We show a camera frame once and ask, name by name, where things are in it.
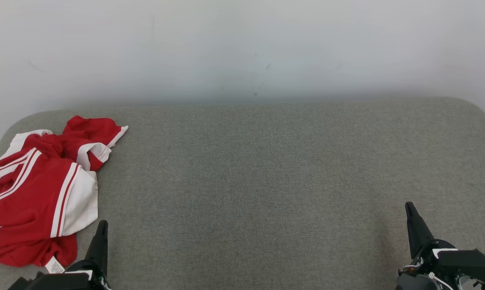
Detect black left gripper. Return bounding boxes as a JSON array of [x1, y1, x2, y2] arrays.
[[65, 220, 111, 290]]

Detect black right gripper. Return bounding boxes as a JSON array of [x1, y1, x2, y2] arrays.
[[396, 202, 461, 290]]

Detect red shirt with white sleeves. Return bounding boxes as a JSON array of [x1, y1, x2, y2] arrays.
[[0, 130, 99, 275]]

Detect red shorts with white stripes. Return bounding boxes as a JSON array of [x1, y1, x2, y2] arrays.
[[61, 115, 129, 172]]

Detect grey fabric sofa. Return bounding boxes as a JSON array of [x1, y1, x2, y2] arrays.
[[0, 97, 485, 290]]

